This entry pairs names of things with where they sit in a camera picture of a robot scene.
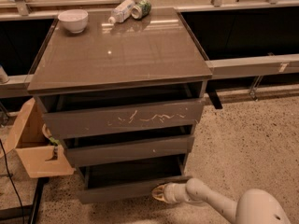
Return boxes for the grey bottom drawer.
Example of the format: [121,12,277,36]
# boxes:
[78,154,188,203]

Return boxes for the green drink can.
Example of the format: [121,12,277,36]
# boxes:
[131,0,151,20]

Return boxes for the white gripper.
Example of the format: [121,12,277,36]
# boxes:
[151,183,189,203]

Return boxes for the open cardboard box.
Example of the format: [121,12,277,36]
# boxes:
[4,98,74,178]

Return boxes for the black cable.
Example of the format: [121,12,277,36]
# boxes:
[0,137,26,224]

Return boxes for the white ceramic bowl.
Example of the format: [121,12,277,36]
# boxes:
[58,9,89,34]

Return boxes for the clear plastic bottle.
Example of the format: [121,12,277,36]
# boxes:
[108,0,135,24]

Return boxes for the metal railing frame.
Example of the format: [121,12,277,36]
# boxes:
[0,0,299,98]

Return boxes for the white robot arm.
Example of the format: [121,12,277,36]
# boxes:
[151,178,291,224]

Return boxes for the grey drawer cabinet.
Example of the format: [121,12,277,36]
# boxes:
[27,7,213,173]

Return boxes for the grey scratched top drawer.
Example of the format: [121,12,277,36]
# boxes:
[43,98,205,139]

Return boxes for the grey middle drawer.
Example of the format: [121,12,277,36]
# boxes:
[64,125,194,167]

